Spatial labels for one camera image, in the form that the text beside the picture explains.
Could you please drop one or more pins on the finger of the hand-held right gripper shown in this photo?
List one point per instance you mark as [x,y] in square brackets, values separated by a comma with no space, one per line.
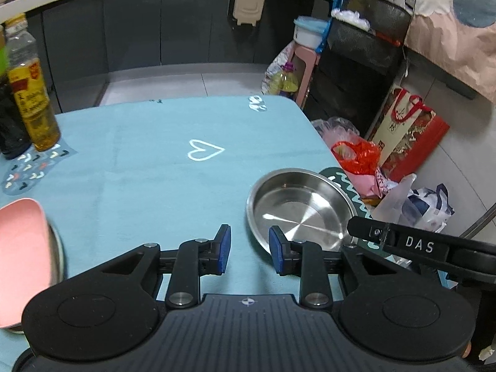
[364,228]

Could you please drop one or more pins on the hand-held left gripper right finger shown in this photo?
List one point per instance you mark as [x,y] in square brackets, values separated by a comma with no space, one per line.
[276,250]

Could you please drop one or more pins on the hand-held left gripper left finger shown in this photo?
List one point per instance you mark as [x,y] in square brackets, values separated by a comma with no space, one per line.
[224,250]

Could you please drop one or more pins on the stainless steel bowl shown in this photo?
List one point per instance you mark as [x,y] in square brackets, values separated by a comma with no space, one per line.
[302,205]

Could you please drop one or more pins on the pink bowl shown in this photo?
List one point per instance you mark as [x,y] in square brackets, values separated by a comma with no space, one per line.
[23,255]

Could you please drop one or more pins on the person's left hand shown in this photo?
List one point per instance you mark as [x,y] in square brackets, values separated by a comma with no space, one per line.
[467,350]

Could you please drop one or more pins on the white and blue plastic bag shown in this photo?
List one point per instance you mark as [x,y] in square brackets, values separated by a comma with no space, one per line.
[434,209]

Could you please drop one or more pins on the translucent plastic bag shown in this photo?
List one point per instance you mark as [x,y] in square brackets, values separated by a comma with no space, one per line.
[395,201]

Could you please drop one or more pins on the red plastic bag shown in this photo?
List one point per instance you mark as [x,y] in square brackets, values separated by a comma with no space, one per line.
[358,157]

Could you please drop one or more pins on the blue printed tablecloth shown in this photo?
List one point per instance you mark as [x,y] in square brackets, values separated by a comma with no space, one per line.
[147,190]

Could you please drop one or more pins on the pink plastic bag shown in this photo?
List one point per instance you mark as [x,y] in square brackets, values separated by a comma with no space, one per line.
[337,130]

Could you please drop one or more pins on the red paper gift bag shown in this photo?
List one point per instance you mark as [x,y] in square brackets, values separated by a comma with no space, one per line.
[414,135]

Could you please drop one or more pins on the black mesh cart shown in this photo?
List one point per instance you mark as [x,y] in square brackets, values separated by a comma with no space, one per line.
[348,73]

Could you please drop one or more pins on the pink plastic stool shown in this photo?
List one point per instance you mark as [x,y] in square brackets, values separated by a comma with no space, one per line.
[306,73]

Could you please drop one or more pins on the clear bag with oil bottles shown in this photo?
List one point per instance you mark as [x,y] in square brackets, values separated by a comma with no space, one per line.
[281,77]

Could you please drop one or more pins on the blue plastic hanger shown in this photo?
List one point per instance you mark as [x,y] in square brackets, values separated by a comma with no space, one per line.
[329,27]

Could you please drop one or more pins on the white container with blue lid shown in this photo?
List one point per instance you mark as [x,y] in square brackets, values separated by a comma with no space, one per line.
[308,31]

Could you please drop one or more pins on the patterned beige cloth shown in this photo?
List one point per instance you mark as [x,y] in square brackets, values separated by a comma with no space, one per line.
[453,27]

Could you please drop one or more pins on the dark kitchen cabinets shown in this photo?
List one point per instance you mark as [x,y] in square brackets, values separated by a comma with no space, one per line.
[155,27]

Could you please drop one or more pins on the yellow cooking oil bottle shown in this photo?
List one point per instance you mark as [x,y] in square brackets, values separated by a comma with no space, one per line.
[35,104]

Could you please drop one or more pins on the dark glass jar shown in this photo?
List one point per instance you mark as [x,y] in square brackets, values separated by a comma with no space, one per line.
[11,131]

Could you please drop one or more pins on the beige hanging plastic holder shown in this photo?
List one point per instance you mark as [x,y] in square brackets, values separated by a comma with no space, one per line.
[251,4]

